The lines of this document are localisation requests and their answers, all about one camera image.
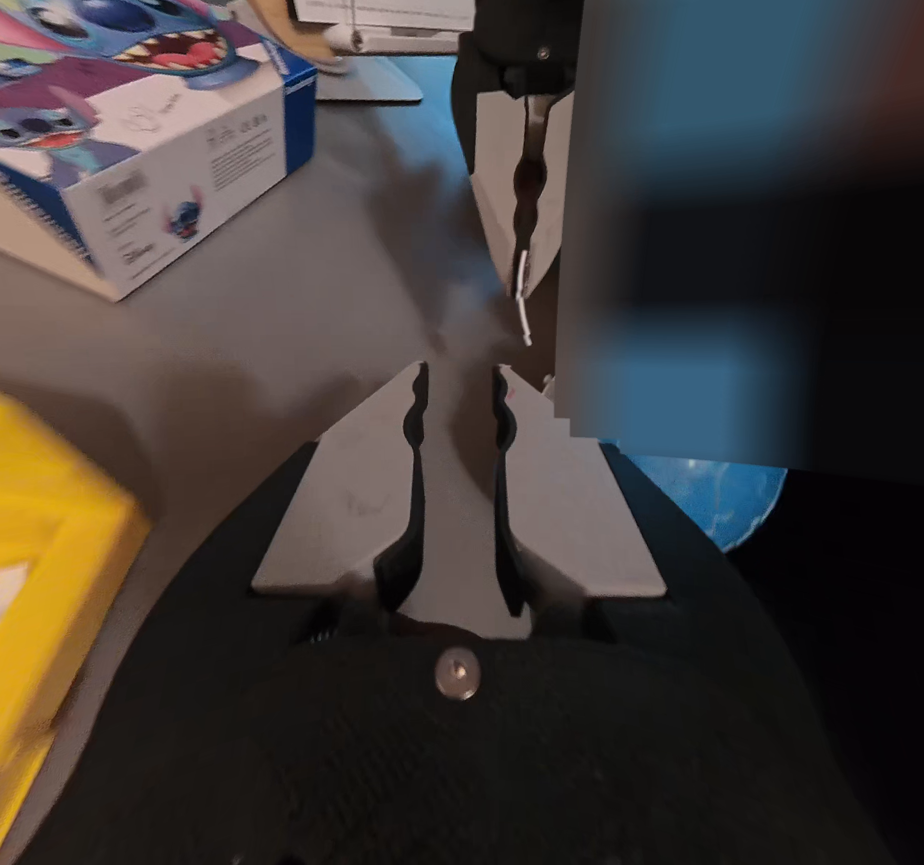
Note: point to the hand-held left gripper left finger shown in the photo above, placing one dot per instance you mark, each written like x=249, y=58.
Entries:
x=339, y=511

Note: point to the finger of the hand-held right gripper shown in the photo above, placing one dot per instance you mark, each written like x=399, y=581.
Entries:
x=494, y=157
x=556, y=193

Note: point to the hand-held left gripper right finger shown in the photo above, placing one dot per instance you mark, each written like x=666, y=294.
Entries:
x=577, y=518

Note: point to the white puzzle piece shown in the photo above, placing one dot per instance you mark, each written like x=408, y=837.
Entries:
x=521, y=302

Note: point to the blue puzzle ball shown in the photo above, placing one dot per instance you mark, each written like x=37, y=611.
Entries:
x=714, y=504

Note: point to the yellow plastic bin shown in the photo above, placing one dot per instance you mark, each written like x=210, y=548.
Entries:
x=65, y=518

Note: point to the printed puzzle box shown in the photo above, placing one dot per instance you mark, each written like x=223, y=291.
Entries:
x=180, y=143

